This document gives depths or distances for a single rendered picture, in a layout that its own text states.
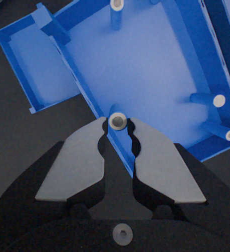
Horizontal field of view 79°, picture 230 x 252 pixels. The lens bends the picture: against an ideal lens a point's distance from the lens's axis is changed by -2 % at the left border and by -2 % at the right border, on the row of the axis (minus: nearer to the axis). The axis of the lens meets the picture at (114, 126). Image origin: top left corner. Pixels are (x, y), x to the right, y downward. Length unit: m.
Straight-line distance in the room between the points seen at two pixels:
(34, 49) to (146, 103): 0.51
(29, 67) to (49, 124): 0.24
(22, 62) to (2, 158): 0.44
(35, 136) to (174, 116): 0.59
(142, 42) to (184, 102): 0.13
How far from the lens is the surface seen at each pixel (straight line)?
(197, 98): 0.28
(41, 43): 0.67
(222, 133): 0.28
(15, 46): 0.71
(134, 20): 0.29
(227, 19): 0.49
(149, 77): 0.27
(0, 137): 0.81
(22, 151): 0.78
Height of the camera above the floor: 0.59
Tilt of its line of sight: 75 degrees down
